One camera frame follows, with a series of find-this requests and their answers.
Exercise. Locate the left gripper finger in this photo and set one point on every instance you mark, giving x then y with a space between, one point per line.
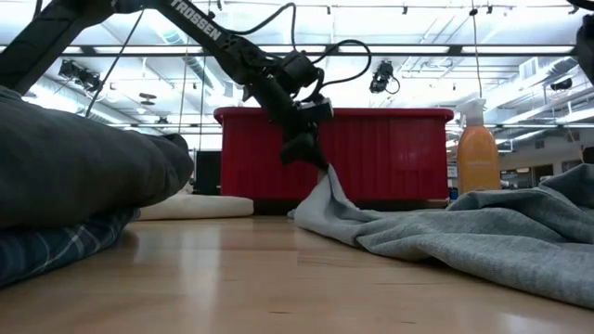
299 149
321 160

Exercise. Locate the light grey garment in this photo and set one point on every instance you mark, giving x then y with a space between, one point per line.
464 232

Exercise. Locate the dark grey garment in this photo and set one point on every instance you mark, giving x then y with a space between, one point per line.
83 162

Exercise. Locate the blue plaid cloth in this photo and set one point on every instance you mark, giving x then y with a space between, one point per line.
55 246

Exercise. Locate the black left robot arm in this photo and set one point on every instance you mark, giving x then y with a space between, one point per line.
199 23

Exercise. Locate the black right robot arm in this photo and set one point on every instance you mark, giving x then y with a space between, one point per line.
587 46

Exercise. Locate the red plastic laundry bin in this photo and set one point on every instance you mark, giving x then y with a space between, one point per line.
394 158

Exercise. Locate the black rectangular panel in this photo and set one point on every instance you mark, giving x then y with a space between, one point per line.
208 171

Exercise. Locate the cream canvas tote bag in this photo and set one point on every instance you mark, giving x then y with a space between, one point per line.
199 207

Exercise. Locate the orange spray bottle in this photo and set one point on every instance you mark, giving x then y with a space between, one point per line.
478 158

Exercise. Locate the black ceiling spotlight cluster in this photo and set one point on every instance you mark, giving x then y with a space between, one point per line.
81 76

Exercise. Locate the black hanging camera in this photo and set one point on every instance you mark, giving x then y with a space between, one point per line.
381 76

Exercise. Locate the black ceiling rail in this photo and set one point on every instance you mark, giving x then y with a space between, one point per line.
417 54

